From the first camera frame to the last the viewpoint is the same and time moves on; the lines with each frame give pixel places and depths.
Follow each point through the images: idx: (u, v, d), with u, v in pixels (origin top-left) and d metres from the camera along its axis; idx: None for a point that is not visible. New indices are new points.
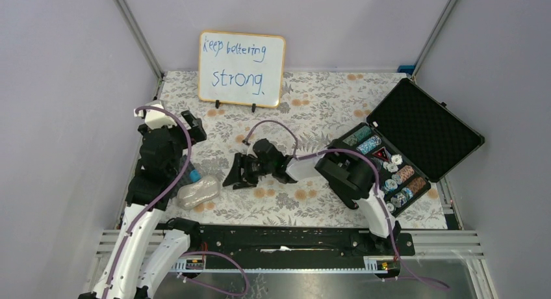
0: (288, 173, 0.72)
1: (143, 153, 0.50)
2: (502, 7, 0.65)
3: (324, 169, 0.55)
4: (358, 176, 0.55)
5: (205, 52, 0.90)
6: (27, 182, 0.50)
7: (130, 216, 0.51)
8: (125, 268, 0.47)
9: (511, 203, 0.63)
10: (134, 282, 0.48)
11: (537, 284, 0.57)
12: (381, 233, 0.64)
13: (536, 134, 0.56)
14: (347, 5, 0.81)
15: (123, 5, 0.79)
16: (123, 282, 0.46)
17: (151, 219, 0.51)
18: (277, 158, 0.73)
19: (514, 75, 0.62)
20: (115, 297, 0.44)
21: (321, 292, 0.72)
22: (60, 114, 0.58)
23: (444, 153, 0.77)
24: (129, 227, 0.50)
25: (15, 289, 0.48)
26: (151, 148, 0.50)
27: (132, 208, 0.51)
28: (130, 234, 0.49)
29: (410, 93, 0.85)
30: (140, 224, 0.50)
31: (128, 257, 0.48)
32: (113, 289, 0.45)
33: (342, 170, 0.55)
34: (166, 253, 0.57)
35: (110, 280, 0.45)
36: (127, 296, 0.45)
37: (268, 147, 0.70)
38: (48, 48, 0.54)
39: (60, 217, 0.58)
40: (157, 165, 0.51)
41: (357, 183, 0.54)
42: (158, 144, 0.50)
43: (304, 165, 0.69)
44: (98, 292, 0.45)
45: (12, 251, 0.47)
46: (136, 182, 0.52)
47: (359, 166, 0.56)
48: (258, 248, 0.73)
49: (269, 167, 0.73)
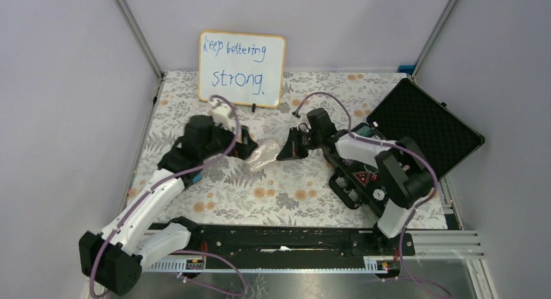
0: (337, 147, 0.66)
1: (187, 129, 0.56)
2: (503, 7, 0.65)
3: (385, 164, 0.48)
4: (416, 184, 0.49)
5: (205, 52, 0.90)
6: (26, 182, 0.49)
7: (157, 176, 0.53)
8: (136, 220, 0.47)
9: (512, 203, 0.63)
10: (138, 237, 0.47)
11: (537, 284, 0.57)
12: (390, 231, 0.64)
13: (537, 133, 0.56)
14: (347, 5, 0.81)
15: (123, 5, 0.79)
16: (130, 232, 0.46)
17: (173, 186, 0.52)
18: (327, 127, 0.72)
19: (514, 75, 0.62)
20: (118, 242, 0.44)
21: (321, 292, 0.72)
22: (60, 114, 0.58)
23: (444, 153, 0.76)
24: (153, 186, 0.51)
25: (14, 289, 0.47)
26: (193, 127, 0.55)
27: (161, 171, 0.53)
28: (152, 192, 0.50)
29: (410, 93, 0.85)
30: (164, 186, 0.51)
31: (144, 210, 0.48)
32: (119, 234, 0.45)
33: (403, 172, 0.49)
34: (167, 239, 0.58)
35: (120, 225, 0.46)
36: (128, 246, 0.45)
37: (320, 114, 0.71)
38: (47, 49, 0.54)
39: (59, 217, 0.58)
40: (193, 142, 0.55)
41: (409, 191, 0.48)
42: (201, 125, 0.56)
43: (357, 149, 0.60)
44: (104, 233, 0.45)
45: (12, 251, 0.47)
46: (171, 154, 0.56)
47: (420, 174, 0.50)
48: (258, 248, 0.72)
49: (318, 136, 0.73)
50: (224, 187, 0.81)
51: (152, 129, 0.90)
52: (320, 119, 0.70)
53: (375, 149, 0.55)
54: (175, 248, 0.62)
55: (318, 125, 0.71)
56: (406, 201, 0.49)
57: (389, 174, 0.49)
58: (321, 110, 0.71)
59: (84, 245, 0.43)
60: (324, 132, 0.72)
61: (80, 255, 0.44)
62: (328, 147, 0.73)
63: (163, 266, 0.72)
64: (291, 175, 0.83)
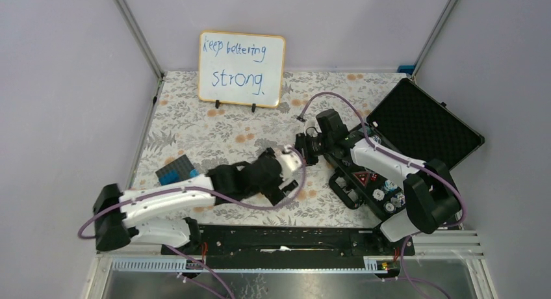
0: (351, 152, 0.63)
1: (257, 162, 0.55)
2: (503, 7, 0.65)
3: (416, 190, 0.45)
4: (442, 212, 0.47)
5: (205, 52, 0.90)
6: (26, 182, 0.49)
7: (199, 181, 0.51)
8: (153, 203, 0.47)
9: (511, 203, 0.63)
10: (143, 218, 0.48)
11: (537, 285, 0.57)
12: (394, 236, 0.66)
13: (536, 132, 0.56)
14: (348, 5, 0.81)
15: (123, 5, 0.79)
16: (140, 211, 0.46)
17: (202, 200, 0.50)
18: (339, 130, 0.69)
19: (514, 75, 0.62)
20: (124, 213, 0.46)
21: (321, 292, 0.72)
22: (60, 113, 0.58)
23: (444, 153, 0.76)
24: (188, 187, 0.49)
25: (15, 288, 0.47)
26: (264, 164, 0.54)
27: (205, 179, 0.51)
28: (182, 191, 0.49)
29: (410, 93, 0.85)
30: (194, 194, 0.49)
31: (164, 200, 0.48)
32: (131, 207, 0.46)
33: (431, 199, 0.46)
34: (167, 232, 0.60)
35: (138, 199, 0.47)
36: (129, 221, 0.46)
37: (332, 115, 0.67)
38: (47, 48, 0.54)
39: (60, 217, 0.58)
40: (252, 177, 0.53)
41: (435, 219, 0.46)
42: (271, 168, 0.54)
43: (379, 164, 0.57)
44: (124, 195, 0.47)
45: (13, 250, 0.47)
46: (229, 171, 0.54)
47: (446, 200, 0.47)
48: (258, 248, 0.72)
49: (329, 139, 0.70)
50: None
51: (151, 129, 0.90)
52: (331, 121, 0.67)
53: (401, 168, 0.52)
54: (167, 244, 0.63)
55: (330, 127, 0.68)
56: (430, 228, 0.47)
57: (417, 201, 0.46)
58: (334, 112, 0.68)
59: (105, 191, 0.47)
60: (336, 135, 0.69)
61: (100, 195, 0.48)
62: (340, 149, 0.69)
63: (163, 266, 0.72)
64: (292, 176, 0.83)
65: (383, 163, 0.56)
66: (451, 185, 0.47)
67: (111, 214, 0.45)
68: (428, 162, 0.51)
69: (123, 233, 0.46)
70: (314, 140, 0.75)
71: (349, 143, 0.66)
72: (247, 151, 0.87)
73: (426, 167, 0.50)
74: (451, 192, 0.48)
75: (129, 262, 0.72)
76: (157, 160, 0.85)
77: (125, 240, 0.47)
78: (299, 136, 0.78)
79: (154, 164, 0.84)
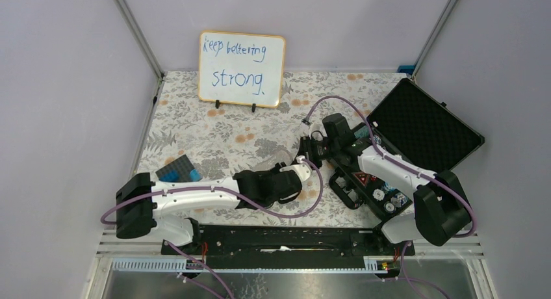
0: (358, 160, 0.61)
1: (282, 177, 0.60)
2: (502, 6, 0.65)
3: (425, 203, 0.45)
4: (451, 223, 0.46)
5: (205, 52, 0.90)
6: (26, 182, 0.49)
7: (226, 182, 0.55)
8: (182, 198, 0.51)
9: (511, 203, 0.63)
10: (169, 211, 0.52)
11: (537, 284, 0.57)
12: (394, 237, 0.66)
13: (536, 132, 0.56)
14: (347, 4, 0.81)
15: (123, 5, 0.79)
16: (170, 203, 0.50)
17: (229, 201, 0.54)
18: (345, 136, 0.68)
19: (513, 74, 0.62)
20: (155, 203, 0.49)
21: (321, 292, 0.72)
22: (60, 112, 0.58)
23: (444, 153, 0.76)
24: (217, 188, 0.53)
25: (15, 288, 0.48)
26: (288, 180, 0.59)
27: (232, 182, 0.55)
28: (212, 191, 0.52)
29: (410, 93, 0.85)
30: (222, 194, 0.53)
31: (193, 197, 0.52)
32: (162, 198, 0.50)
33: (441, 212, 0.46)
34: (177, 229, 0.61)
35: (169, 192, 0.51)
36: (158, 212, 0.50)
37: (338, 120, 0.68)
38: (47, 47, 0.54)
39: (60, 216, 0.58)
40: (276, 189, 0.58)
41: (446, 231, 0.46)
42: (294, 182, 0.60)
43: (388, 174, 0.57)
44: (156, 186, 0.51)
45: (13, 249, 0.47)
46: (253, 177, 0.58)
47: (455, 211, 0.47)
48: (258, 248, 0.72)
49: (336, 145, 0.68)
50: None
51: (151, 129, 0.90)
52: (338, 125, 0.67)
53: (410, 179, 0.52)
54: (171, 240, 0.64)
55: (337, 132, 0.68)
56: (440, 240, 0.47)
57: (428, 213, 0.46)
58: (340, 118, 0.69)
59: (139, 179, 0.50)
60: (342, 140, 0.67)
61: (132, 181, 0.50)
62: (347, 156, 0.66)
63: (163, 266, 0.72)
64: None
65: (392, 172, 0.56)
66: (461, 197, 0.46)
67: (142, 203, 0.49)
68: (438, 174, 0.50)
69: (149, 223, 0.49)
70: (319, 145, 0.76)
71: (357, 149, 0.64)
72: (247, 151, 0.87)
73: (436, 178, 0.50)
74: (461, 203, 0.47)
75: (130, 262, 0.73)
76: (157, 160, 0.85)
77: (146, 229, 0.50)
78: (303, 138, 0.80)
79: (154, 164, 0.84)
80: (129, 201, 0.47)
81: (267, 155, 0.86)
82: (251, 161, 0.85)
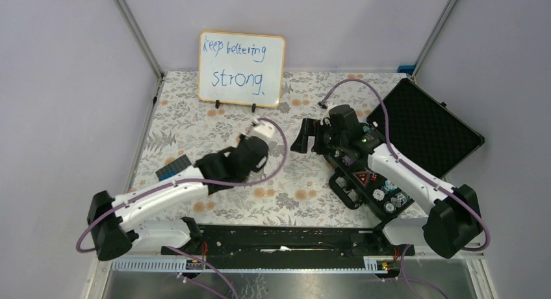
0: (369, 158, 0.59)
1: (244, 145, 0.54)
2: (502, 7, 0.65)
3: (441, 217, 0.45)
4: (462, 238, 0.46)
5: (205, 52, 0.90)
6: (26, 182, 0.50)
7: (188, 173, 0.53)
8: (146, 203, 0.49)
9: (511, 203, 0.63)
10: (140, 220, 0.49)
11: (537, 283, 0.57)
12: (392, 238, 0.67)
13: (536, 132, 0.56)
14: (347, 4, 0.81)
15: (123, 5, 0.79)
16: (136, 212, 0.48)
17: (195, 190, 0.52)
18: (354, 130, 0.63)
19: (513, 74, 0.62)
20: (120, 217, 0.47)
21: (321, 292, 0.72)
22: (60, 113, 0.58)
23: (444, 153, 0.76)
24: (179, 180, 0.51)
25: (15, 288, 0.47)
26: (249, 146, 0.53)
27: (195, 169, 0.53)
28: (175, 186, 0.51)
29: (410, 93, 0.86)
30: (187, 186, 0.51)
31: (157, 198, 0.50)
32: (126, 210, 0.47)
33: (455, 226, 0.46)
34: (166, 232, 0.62)
35: (130, 202, 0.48)
36: (127, 224, 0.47)
37: (347, 112, 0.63)
38: (47, 47, 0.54)
39: (60, 216, 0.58)
40: (241, 161, 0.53)
41: (455, 245, 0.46)
42: (260, 149, 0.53)
43: (399, 179, 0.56)
44: (115, 201, 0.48)
45: (13, 250, 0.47)
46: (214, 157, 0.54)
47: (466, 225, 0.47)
48: (258, 248, 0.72)
49: (342, 138, 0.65)
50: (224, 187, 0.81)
51: (151, 129, 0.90)
52: (346, 117, 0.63)
53: (427, 190, 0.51)
54: (169, 244, 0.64)
55: (345, 125, 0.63)
56: (448, 252, 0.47)
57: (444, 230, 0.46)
58: (349, 110, 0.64)
59: (99, 200, 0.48)
60: (349, 134, 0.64)
61: (93, 205, 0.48)
62: (355, 151, 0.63)
63: (163, 266, 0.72)
64: (291, 175, 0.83)
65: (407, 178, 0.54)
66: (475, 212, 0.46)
67: (110, 220, 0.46)
68: (457, 188, 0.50)
69: (123, 237, 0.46)
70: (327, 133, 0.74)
71: (366, 145, 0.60)
72: None
73: (454, 193, 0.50)
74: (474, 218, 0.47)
75: (130, 262, 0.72)
76: (157, 160, 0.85)
77: (125, 246, 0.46)
78: (312, 121, 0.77)
79: (154, 164, 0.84)
80: (93, 221, 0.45)
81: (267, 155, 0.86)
82: None
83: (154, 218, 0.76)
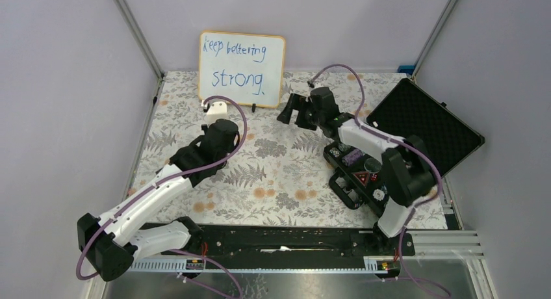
0: (340, 132, 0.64)
1: (212, 130, 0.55)
2: (502, 6, 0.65)
3: (391, 162, 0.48)
4: (415, 184, 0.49)
5: (205, 52, 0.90)
6: (27, 183, 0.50)
7: (166, 171, 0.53)
8: (134, 212, 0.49)
9: (512, 203, 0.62)
10: (132, 231, 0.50)
11: (537, 283, 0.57)
12: (388, 231, 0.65)
13: (537, 131, 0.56)
14: (347, 4, 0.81)
15: (123, 4, 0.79)
16: (126, 223, 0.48)
17: (180, 185, 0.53)
18: (330, 109, 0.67)
19: (513, 73, 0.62)
20: (112, 232, 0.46)
21: (321, 292, 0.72)
22: (60, 113, 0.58)
23: (444, 152, 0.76)
24: (158, 181, 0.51)
25: (15, 288, 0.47)
26: (219, 129, 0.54)
27: (171, 166, 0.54)
28: (156, 188, 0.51)
29: (410, 93, 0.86)
30: (169, 183, 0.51)
31: (143, 205, 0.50)
32: (115, 225, 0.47)
33: (402, 168, 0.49)
34: (165, 236, 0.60)
35: (117, 216, 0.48)
36: (120, 238, 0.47)
37: (325, 94, 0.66)
38: (48, 47, 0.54)
39: (59, 218, 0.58)
40: (214, 145, 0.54)
41: (408, 189, 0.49)
42: (230, 129, 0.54)
43: (363, 142, 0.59)
44: (102, 220, 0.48)
45: (13, 251, 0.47)
46: (187, 151, 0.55)
47: (421, 174, 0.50)
48: (258, 248, 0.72)
49: (320, 117, 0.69)
50: (224, 188, 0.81)
51: (151, 129, 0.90)
52: (325, 99, 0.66)
53: (381, 143, 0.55)
54: (172, 247, 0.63)
55: (321, 106, 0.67)
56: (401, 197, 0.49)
57: (394, 173, 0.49)
58: (328, 91, 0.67)
59: (82, 223, 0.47)
60: (327, 114, 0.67)
61: (78, 231, 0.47)
62: (329, 130, 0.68)
63: (163, 266, 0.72)
64: (291, 176, 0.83)
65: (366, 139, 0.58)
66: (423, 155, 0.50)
67: (99, 240, 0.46)
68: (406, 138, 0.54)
69: (122, 251, 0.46)
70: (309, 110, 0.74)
71: (337, 124, 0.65)
72: (247, 151, 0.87)
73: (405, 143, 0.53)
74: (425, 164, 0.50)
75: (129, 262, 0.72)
76: (157, 160, 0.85)
77: (126, 257, 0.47)
78: (298, 97, 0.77)
79: (154, 164, 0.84)
80: (85, 246, 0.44)
81: (267, 155, 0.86)
82: (251, 161, 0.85)
83: (154, 218, 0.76)
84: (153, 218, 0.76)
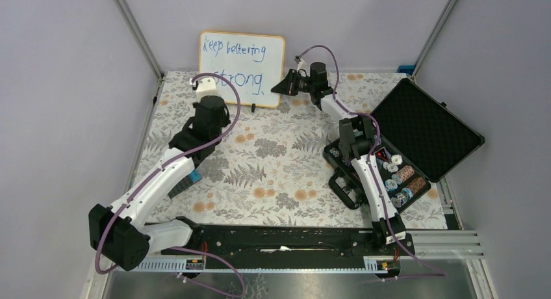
0: (321, 104, 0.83)
1: (200, 108, 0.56)
2: (502, 7, 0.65)
3: (343, 128, 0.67)
4: (358, 146, 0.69)
5: (205, 52, 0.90)
6: (27, 183, 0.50)
7: (168, 155, 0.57)
8: (145, 195, 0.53)
9: (511, 203, 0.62)
10: (145, 214, 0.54)
11: (537, 283, 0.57)
12: (375, 215, 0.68)
13: (535, 132, 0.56)
14: (347, 4, 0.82)
15: (123, 5, 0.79)
16: (140, 206, 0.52)
17: (184, 164, 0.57)
18: (320, 83, 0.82)
19: (513, 74, 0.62)
20: (127, 216, 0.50)
21: (321, 292, 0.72)
22: (60, 114, 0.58)
23: (444, 152, 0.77)
24: (164, 164, 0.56)
25: (15, 288, 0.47)
26: (206, 106, 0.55)
27: (172, 150, 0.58)
28: (163, 169, 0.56)
29: (410, 93, 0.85)
30: (174, 164, 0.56)
31: (153, 187, 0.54)
32: (128, 210, 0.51)
33: (351, 132, 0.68)
34: (171, 230, 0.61)
35: (130, 201, 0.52)
36: (136, 220, 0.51)
37: (321, 71, 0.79)
38: (48, 48, 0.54)
39: (59, 218, 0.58)
40: (206, 123, 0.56)
41: (351, 148, 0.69)
42: (216, 104, 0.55)
43: (333, 110, 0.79)
44: (114, 207, 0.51)
45: (13, 251, 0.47)
46: (182, 135, 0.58)
47: (364, 141, 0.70)
48: (258, 248, 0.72)
49: (312, 86, 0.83)
50: (224, 188, 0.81)
51: (151, 129, 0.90)
52: (320, 74, 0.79)
53: (343, 114, 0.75)
54: (174, 246, 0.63)
55: (315, 79, 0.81)
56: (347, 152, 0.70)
57: (344, 136, 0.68)
58: (323, 66, 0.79)
59: (95, 213, 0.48)
60: (318, 85, 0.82)
61: (89, 223, 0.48)
62: (315, 99, 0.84)
63: (163, 266, 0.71)
64: (291, 176, 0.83)
65: (336, 110, 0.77)
66: (368, 127, 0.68)
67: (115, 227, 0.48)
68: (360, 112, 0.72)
69: (138, 233, 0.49)
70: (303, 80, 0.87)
71: (321, 94, 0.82)
72: (247, 151, 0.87)
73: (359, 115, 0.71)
74: (368, 134, 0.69)
75: None
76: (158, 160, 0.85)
77: (142, 240, 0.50)
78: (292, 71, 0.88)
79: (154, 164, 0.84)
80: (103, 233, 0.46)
81: (267, 155, 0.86)
82: (251, 161, 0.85)
83: (154, 218, 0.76)
84: (153, 218, 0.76)
